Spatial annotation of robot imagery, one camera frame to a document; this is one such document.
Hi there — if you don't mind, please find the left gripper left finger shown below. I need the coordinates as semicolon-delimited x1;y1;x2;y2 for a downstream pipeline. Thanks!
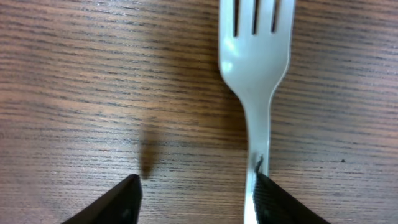
63;174;142;224

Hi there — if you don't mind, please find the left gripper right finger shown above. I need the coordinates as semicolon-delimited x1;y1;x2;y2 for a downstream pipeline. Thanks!
253;158;330;224

